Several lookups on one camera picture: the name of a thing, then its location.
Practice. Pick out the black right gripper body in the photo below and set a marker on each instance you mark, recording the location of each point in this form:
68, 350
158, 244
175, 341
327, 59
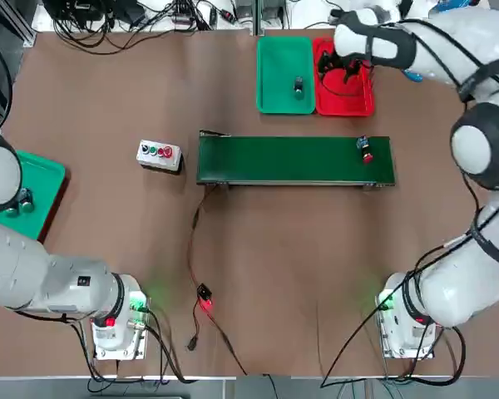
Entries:
344, 61

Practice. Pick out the red plastic tray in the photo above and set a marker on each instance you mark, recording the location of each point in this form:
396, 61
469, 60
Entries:
54, 212
345, 104

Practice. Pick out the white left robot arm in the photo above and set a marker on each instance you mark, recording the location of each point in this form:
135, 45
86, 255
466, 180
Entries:
16, 266

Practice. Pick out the red-capped push button part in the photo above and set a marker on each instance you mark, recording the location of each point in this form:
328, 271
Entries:
368, 157

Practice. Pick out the aluminium frame post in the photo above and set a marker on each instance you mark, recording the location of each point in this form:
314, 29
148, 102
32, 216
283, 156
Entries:
258, 16

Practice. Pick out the grey control box with buttons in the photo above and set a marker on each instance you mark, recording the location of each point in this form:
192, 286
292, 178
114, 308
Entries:
158, 164

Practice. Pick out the blue desk lamp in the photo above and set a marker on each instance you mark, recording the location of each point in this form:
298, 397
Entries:
413, 76

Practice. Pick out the black electronics box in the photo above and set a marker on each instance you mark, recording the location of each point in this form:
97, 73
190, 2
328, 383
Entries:
75, 10

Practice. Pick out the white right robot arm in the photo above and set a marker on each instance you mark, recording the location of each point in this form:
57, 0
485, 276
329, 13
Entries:
453, 287

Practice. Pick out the aluminium frame rail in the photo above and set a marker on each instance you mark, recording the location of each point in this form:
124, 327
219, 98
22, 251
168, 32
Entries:
27, 35

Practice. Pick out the black switch module red light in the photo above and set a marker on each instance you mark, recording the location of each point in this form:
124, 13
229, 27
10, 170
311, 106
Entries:
204, 293

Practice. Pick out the green conveyor belt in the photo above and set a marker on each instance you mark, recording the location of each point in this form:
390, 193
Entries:
291, 158

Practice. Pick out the green plastic tray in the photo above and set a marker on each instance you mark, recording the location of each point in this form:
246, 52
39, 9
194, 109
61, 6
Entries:
41, 187
274, 75

